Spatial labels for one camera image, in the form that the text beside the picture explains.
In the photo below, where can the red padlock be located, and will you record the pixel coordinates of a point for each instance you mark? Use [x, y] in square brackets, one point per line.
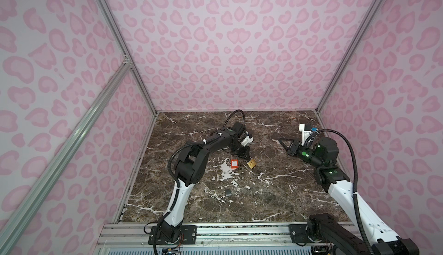
[234, 164]

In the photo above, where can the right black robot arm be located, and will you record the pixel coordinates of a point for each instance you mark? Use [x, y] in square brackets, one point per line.
[376, 237]

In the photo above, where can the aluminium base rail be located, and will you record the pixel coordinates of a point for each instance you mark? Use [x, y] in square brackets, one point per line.
[219, 235]

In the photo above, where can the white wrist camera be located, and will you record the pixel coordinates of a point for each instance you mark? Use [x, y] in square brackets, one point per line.
[309, 132]
[244, 137]

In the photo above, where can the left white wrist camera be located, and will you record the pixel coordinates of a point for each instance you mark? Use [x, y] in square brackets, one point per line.
[244, 137]

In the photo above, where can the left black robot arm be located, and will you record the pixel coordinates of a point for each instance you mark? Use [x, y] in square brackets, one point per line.
[187, 166]

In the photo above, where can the diagonal aluminium frame strut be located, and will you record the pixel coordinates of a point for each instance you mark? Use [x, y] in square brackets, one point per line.
[22, 216]

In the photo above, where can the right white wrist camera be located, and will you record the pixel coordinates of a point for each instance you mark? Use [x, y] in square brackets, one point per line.
[309, 132]

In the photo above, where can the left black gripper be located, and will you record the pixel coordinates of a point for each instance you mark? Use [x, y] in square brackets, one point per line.
[247, 149]

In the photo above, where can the brass padlock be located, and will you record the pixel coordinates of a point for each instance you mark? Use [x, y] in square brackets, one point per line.
[251, 164]

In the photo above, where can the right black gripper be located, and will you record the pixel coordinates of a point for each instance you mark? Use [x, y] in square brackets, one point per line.
[293, 148]

